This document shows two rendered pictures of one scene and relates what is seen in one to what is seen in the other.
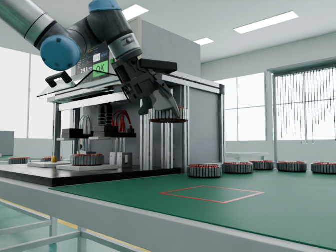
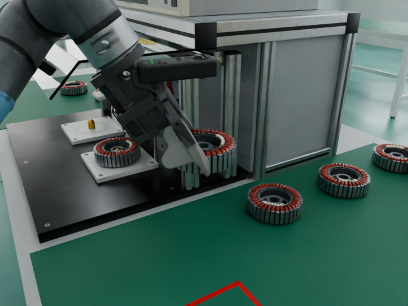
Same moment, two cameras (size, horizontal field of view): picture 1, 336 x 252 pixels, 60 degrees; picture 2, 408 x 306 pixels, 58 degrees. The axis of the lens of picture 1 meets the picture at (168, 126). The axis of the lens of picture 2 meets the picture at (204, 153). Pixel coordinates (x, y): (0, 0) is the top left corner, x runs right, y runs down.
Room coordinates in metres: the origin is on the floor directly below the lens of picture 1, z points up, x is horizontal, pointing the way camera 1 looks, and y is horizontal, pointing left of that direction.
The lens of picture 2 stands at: (0.29, -0.16, 1.19)
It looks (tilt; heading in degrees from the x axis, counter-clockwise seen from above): 26 degrees down; 17
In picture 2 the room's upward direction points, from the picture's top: straight up
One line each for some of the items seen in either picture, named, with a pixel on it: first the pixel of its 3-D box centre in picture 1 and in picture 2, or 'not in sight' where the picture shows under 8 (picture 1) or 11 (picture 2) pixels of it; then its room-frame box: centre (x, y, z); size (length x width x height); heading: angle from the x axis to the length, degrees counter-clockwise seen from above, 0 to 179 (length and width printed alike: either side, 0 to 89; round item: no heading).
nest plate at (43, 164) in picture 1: (54, 164); (91, 129); (1.17, 0.46, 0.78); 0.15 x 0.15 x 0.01; 47
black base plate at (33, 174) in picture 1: (73, 169); (110, 147); (1.10, 0.36, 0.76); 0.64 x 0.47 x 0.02; 47
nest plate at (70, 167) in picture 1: (87, 167); (118, 160); (1.01, 0.28, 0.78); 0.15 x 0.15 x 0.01; 47
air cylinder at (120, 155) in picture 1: (121, 159); (170, 140); (1.12, 0.18, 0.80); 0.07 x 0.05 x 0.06; 47
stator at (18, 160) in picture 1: (19, 160); (73, 87); (1.58, 0.80, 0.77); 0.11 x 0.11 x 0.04
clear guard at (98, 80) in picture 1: (100, 90); (119, 59); (0.97, 0.23, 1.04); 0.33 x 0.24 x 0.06; 137
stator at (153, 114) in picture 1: (168, 115); (201, 149); (0.81, 0.00, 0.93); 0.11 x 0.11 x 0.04
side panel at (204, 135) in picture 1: (203, 130); (301, 105); (1.17, -0.14, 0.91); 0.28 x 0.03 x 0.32; 137
